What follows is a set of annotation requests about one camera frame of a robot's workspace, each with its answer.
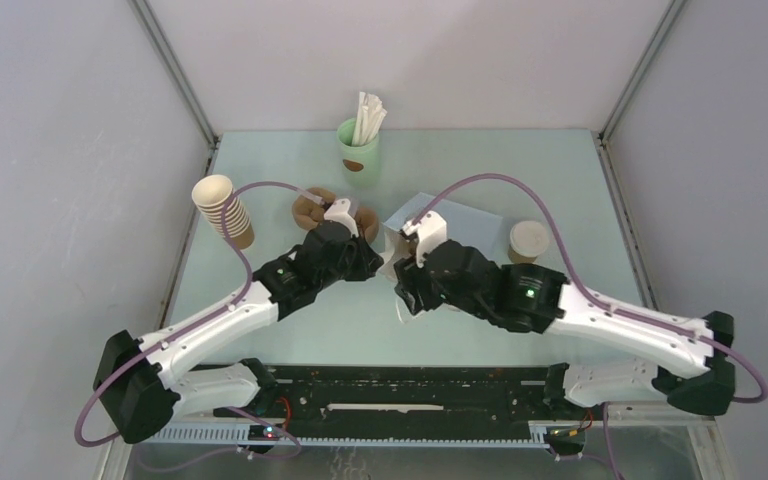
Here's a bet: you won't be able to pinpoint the light blue paper bag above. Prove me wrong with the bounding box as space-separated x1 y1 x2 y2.
379 192 503 285

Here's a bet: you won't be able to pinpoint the brown paper coffee cup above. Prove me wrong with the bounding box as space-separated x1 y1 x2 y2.
507 220 551 265

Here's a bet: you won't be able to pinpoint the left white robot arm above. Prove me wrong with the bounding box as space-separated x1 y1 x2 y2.
94 221 384 444

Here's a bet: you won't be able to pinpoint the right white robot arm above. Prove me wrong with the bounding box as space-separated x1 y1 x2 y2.
388 240 736 418

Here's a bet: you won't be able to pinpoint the green cup holder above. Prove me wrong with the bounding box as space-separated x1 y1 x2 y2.
336 118 381 188

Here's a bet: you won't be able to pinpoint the stack of brown paper cups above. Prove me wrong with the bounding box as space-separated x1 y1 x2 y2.
191 174 255 250

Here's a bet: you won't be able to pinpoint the white wrapped straws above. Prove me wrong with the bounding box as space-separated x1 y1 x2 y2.
350 91 387 147

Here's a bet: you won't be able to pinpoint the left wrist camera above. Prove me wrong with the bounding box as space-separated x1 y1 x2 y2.
323 197 361 237

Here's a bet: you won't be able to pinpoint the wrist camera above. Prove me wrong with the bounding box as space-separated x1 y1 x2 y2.
400 211 448 268
323 197 361 237

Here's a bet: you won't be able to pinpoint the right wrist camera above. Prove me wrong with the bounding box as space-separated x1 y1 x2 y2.
400 211 448 268

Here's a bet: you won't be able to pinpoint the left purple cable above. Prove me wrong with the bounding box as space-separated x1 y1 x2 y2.
73 181 326 462

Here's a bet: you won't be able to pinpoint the purple cable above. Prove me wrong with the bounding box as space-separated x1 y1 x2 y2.
73 181 326 462
410 173 768 480

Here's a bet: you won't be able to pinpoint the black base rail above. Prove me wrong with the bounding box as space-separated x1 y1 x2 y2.
211 360 597 445

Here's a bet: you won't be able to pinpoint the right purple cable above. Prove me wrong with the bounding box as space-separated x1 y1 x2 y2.
410 173 768 480

